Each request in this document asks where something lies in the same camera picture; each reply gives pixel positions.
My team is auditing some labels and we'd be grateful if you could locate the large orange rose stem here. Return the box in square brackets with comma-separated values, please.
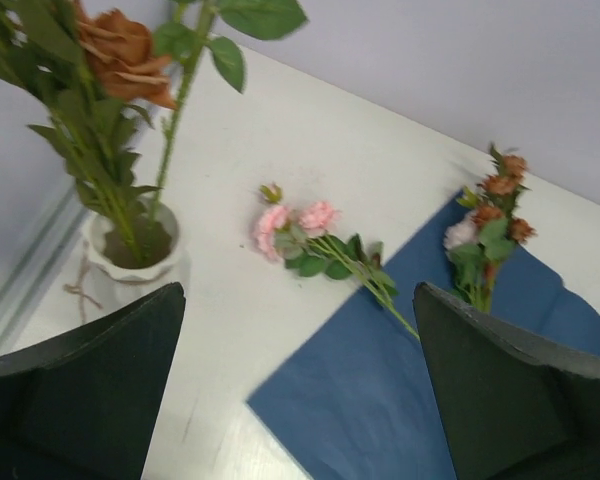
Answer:
[0, 1, 175, 257]

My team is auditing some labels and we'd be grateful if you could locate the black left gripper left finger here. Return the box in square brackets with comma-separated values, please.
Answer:
[0, 283, 186, 479]

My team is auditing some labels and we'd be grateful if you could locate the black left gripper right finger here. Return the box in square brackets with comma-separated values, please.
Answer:
[413, 282, 600, 479]

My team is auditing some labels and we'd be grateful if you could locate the orange and pink flower bouquet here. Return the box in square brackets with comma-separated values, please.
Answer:
[443, 143, 536, 313]

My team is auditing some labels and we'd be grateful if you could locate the blue wrapping paper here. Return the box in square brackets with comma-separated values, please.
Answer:
[248, 194, 600, 479]

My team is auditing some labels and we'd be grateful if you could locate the peach peony flower stem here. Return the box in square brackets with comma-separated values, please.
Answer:
[147, 0, 310, 226]

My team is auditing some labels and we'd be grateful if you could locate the small pink flower stem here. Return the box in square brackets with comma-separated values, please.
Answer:
[252, 183, 420, 339]

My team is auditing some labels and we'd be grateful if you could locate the white ribbed vase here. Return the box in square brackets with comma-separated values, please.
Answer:
[63, 204, 191, 324]

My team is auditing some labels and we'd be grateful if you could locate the left aluminium table rail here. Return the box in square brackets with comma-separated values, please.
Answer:
[0, 179, 86, 353]

